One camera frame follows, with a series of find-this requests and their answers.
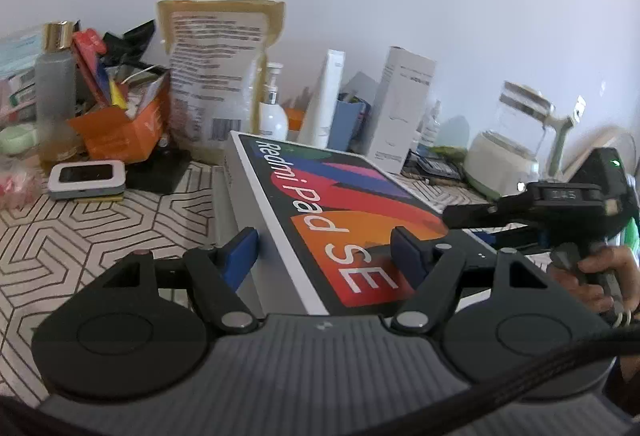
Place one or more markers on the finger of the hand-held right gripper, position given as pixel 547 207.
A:
pixel 480 212
pixel 505 240

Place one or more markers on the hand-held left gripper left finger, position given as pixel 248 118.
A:
pixel 243 250

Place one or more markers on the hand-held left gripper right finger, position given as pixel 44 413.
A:
pixel 406 248

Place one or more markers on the colourful tablet box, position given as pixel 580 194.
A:
pixel 350 196

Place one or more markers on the geometric patterned desktop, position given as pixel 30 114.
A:
pixel 100 226

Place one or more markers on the person's right hand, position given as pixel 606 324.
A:
pixel 607 266

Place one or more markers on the glass kettle with white base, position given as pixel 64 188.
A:
pixel 495 160

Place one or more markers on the dark flat packet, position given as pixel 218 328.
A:
pixel 435 168

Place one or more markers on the small clear dropper bottle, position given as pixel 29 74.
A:
pixel 430 125

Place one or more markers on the black stand base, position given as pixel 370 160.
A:
pixel 160 170

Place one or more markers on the tall white carton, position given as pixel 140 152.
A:
pixel 400 110

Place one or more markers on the white pump bottle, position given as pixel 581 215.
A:
pixel 272 118

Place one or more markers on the blue cup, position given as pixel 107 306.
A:
pixel 347 125

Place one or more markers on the white tube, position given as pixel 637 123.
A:
pixel 322 105

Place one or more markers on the small white pocket device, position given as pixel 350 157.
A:
pixel 85 178

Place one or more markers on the orange cardboard box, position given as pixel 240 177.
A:
pixel 115 131

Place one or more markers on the brown paper pouch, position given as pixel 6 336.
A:
pixel 215 75

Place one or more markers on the pink wrapped item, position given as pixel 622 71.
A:
pixel 15 183

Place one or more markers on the red packet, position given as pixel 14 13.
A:
pixel 90 60

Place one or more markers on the frosted bottle with gold cap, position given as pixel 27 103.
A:
pixel 55 90

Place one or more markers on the green round container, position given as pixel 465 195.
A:
pixel 17 139

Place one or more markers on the stack of flat cartons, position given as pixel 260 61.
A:
pixel 15 95

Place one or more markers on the light blue packet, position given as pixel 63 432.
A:
pixel 17 50

